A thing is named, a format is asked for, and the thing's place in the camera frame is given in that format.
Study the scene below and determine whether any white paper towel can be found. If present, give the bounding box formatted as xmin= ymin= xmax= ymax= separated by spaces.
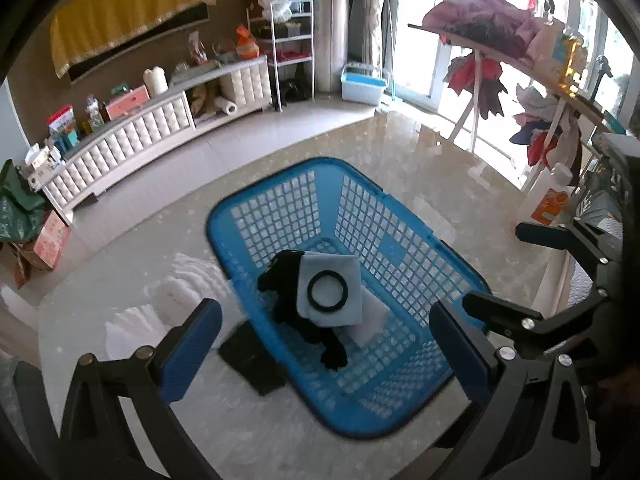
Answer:
xmin=105 ymin=304 xmax=168 ymax=360

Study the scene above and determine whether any white quilted fluffy towel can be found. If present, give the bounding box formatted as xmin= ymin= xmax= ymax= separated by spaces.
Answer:
xmin=152 ymin=252 xmax=238 ymax=325

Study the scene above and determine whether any light blue cloth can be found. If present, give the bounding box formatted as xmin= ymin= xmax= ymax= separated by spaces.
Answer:
xmin=296 ymin=252 xmax=362 ymax=328

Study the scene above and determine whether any black fuzzy cloth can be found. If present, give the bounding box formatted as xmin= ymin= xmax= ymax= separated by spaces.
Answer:
xmin=256 ymin=248 xmax=350 ymax=372

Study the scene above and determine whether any black rubber ring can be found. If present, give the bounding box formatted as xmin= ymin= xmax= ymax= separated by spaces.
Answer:
xmin=305 ymin=268 xmax=350 ymax=314

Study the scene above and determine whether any blue plastic laundry basket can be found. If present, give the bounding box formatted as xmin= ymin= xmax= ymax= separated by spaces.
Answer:
xmin=205 ymin=157 xmax=488 ymax=440

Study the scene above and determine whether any black square scouring pad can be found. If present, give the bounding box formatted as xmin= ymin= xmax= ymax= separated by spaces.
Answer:
xmin=218 ymin=321 xmax=286 ymax=396

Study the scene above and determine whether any orange label bottle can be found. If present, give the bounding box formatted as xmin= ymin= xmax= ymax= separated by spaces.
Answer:
xmin=515 ymin=162 xmax=573 ymax=226

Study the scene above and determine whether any pink cardboard box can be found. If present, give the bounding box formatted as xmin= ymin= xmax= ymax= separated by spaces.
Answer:
xmin=20 ymin=210 xmax=70 ymax=271

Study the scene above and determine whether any green shopping bag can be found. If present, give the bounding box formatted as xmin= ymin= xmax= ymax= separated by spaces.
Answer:
xmin=0 ymin=159 xmax=49 ymax=244

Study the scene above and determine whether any wooden clothes rack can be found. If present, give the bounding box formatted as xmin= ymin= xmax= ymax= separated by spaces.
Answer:
xmin=406 ymin=22 xmax=616 ymax=191

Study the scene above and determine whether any red white snack box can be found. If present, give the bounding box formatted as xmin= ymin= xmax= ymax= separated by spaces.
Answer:
xmin=47 ymin=105 xmax=77 ymax=136

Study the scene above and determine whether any pink clothes pile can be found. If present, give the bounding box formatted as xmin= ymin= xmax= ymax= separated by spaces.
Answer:
xmin=422 ymin=0 xmax=544 ymax=60

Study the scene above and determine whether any blue white plastic bin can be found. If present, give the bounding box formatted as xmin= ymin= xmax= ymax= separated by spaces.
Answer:
xmin=341 ymin=62 xmax=390 ymax=106

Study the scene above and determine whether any pink storage box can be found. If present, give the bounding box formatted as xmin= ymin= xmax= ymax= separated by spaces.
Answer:
xmin=105 ymin=84 xmax=150 ymax=120

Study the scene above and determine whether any paper towel roll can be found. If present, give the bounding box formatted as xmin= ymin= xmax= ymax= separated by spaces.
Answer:
xmin=214 ymin=96 xmax=238 ymax=116

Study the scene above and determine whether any white plastic jug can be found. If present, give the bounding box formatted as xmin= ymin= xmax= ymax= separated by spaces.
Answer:
xmin=143 ymin=66 xmax=168 ymax=99

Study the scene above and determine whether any patterned window curtain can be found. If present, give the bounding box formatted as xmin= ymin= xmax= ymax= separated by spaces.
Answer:
xmin=347 ymin=0 xmax=396 ymax=84

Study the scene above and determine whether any white tufted TV cabinet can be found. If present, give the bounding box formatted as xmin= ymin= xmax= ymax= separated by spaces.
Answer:
xmin=27 ymin=56 xmax=272 ymax=222

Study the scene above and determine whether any orange snack bag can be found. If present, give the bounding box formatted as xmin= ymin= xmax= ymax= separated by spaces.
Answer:
xmin=235 ymin=25 xmax=260 ymax=60

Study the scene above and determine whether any white metal shelf rack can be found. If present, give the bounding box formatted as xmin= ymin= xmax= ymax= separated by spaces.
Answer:
xmin=245 ymin=0 xmax=316 ymax=112

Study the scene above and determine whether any yellow cloth covered television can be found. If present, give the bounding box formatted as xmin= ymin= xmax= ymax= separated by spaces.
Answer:
xmin=50 ymin=0 xmax=217 ymax=77

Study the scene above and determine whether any standing air conditioner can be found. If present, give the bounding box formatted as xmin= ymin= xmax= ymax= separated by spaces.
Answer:
xmin=314 ymin=0 xmax=348 ymax=93

